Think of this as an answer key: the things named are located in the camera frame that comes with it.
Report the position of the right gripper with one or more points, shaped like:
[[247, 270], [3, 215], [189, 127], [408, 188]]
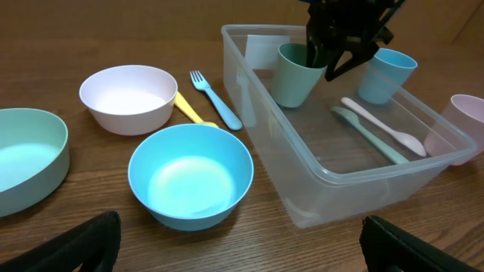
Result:
[[348, 25]]

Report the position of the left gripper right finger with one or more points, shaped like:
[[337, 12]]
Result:
[[387, 247]]

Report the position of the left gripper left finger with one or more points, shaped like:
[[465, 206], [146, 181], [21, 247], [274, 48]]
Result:
[[90, 246]]

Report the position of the blue plastic cup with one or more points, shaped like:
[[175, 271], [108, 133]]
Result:
[[387, 71]]

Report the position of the green plastic cup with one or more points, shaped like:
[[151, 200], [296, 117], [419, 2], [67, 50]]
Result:
[[293, 80]]

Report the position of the pale green bowl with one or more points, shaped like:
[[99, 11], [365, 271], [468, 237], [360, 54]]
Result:
[[35, 157]]

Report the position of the blue bowl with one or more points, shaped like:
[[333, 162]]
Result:
[[190, 177]]

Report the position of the pink plastic cup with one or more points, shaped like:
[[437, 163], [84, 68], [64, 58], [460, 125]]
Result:
[[466, 113]]

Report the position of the white pink bowl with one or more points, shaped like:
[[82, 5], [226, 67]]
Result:
[[130, 99]]

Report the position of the clear plastic container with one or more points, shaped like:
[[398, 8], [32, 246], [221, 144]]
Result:
[[323, 169]]

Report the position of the green plastic fork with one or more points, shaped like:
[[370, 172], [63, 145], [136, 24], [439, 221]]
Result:
[[351, 118]]

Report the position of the white plastic spoon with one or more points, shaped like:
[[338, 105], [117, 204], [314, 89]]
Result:
[[407, 140]]

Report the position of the blue plastic fork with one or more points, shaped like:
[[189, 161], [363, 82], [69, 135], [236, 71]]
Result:
[[229, 118]]

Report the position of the yellow plastic fork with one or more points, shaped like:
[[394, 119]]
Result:
[[186, 108]]

